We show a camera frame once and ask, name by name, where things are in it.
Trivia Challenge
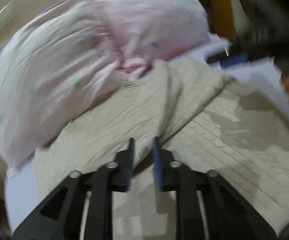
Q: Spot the wooden orange white headboard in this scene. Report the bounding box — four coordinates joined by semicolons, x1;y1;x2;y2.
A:
199;0;236;41

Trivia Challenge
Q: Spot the white bed sheet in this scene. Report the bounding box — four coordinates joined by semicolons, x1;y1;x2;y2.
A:
4;35;289;233

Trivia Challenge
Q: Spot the beige cable knit sweater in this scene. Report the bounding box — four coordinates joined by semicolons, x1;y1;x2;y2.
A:
34;57;289;239

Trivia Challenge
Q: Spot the pink floral pillow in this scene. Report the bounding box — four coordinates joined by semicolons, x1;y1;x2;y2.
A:
0;0;209;172

